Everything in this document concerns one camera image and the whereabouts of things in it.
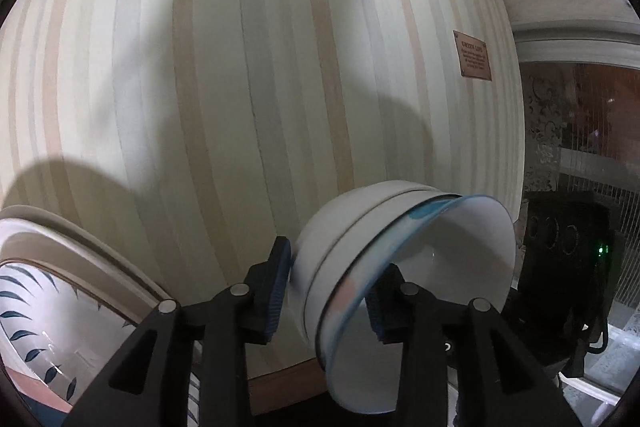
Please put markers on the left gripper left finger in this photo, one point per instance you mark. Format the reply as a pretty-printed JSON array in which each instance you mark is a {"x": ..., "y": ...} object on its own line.
[{"x": 146, "y": 382}]

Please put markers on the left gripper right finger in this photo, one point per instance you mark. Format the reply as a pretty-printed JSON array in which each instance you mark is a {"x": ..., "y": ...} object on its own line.
[{"x": 499, "y": 382}]

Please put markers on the white blue rimmed bowl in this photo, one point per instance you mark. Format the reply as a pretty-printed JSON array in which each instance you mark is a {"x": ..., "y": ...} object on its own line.
[{"x": 459, "y": 249}]

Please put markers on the blue leaf pattern plate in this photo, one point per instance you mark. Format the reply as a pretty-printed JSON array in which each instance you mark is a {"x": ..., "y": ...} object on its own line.
[{"x": 68, "y": 302}]

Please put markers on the black device with light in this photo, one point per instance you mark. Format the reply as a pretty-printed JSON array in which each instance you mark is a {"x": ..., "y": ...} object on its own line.
[{"x": 565, "y": 287}]

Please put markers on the striped table cloth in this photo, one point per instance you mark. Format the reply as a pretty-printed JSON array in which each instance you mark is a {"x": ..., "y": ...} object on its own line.
[{"x": 189, "y": 134}]

